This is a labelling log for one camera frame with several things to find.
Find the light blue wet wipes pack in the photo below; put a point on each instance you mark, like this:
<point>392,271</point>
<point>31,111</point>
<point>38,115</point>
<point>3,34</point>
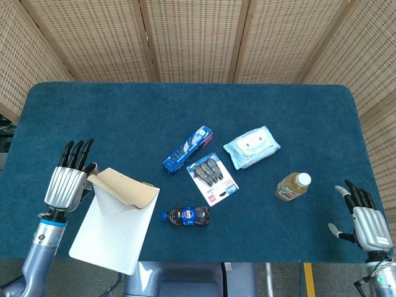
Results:
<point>251,147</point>

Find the woven bamboo screen panel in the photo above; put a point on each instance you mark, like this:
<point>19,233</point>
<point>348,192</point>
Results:
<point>371,71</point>
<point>92,40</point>
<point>195,40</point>
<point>18,62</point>
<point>278,40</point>
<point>382,161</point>

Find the white table leg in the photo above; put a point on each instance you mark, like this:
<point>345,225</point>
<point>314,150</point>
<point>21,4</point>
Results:
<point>269,280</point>

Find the beige notepad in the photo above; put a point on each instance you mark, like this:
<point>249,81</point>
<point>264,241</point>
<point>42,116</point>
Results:
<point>114,232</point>

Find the small Pepsi cola bottle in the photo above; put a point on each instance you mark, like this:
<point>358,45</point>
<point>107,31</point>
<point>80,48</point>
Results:
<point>188,215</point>

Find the yellow tea bottle white cap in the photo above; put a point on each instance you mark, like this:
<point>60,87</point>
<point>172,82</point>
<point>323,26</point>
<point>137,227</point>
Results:
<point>290,187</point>

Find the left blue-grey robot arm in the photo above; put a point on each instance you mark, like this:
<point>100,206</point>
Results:
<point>40,256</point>

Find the yellow floor tape strip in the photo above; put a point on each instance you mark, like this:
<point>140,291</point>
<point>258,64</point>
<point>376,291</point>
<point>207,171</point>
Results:
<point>309,280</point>

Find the blue Oreo cookie box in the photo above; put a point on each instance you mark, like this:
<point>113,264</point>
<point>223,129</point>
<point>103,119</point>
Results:
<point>187,150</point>

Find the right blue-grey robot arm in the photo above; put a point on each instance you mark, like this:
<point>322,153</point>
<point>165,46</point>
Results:
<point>385,289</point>

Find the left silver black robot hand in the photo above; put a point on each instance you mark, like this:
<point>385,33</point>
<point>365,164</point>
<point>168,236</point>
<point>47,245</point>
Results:
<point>65,188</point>

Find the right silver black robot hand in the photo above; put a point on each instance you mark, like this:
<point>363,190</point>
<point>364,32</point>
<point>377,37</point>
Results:
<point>370,227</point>

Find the blue-grey robot torso base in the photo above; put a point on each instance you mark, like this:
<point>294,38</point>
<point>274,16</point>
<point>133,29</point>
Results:
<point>185,278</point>

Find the correction tape blister pack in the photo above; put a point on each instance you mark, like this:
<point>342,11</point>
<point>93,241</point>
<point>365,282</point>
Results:
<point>216,188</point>

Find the dark teal table cloth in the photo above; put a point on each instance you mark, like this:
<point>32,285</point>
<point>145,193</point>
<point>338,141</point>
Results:
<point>185,105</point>

